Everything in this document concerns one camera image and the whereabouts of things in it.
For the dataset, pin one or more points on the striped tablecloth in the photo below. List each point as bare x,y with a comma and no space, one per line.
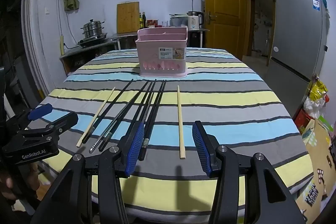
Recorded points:
223,98

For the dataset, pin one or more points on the white electric kettle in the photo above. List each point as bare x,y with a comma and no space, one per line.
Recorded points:
193,21

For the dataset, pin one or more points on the steel stove table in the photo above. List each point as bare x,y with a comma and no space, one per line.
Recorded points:
78,53

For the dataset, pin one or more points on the pink utensil basket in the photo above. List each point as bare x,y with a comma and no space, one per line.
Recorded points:
149,50

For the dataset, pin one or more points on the grey refrigerator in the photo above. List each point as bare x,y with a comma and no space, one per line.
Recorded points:
296,29

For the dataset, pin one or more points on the wooden chopstick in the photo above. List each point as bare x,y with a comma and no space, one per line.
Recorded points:
95,117
180,121

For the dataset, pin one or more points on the grey box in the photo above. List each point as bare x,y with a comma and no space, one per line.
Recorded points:
178,20

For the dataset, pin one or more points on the yellow wooden door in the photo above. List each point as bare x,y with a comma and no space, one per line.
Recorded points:
223,3

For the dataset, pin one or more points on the yellow snack bag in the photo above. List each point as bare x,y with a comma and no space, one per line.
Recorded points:
319,88

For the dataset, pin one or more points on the dark oil bottle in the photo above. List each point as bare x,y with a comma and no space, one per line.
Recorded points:
144,20
140,22

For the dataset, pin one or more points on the gas stove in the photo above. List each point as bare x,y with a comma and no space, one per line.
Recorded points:
92,41

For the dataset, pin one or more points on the black chopstick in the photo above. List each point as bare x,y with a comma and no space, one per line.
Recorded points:
157,106
103,145
143,154
141,102
110,108
148,98

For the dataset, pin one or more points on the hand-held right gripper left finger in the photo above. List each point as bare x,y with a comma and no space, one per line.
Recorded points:
135,150

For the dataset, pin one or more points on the cream power strip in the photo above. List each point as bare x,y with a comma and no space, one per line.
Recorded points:
62,45

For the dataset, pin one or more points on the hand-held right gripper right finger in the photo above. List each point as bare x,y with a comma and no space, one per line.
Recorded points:
202,149

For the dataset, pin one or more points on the printed cardboard box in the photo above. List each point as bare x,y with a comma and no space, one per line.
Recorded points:
319,161

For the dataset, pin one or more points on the wooden cutting board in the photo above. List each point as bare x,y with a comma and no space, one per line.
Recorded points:
128,18

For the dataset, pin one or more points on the red jar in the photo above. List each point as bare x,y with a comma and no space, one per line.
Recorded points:
152,24

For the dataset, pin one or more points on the steel steamer pot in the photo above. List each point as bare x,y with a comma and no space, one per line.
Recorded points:
92,28

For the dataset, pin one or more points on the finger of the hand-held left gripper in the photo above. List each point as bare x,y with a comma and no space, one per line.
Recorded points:
40,111
65,120

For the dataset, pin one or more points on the person's left hand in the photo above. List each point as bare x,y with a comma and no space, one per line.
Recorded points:
7,184

